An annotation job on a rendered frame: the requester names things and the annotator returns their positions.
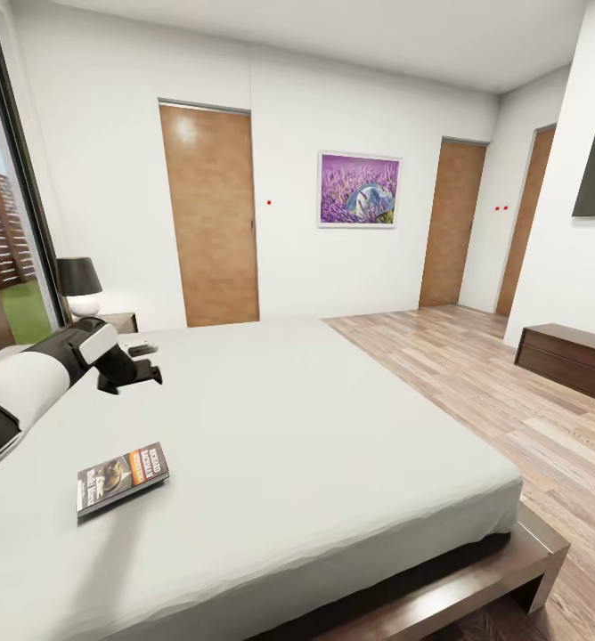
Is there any hardback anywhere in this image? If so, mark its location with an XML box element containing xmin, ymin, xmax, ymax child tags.
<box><xmin>76</xmin><ymin>442</ymin><xmax>170</xmax><ymax>518</ymax></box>

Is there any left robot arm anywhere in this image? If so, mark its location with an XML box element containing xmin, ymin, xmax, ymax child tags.
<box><xmin>0</xmin><ymin>318</ymin><xmax>163</xmax><ymax>463</ymax></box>

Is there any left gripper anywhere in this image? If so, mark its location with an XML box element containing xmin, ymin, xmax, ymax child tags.
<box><xmin>97</xmin><ymin>353</ymin><xmax>163</xmax><ymax>396</ymax></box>

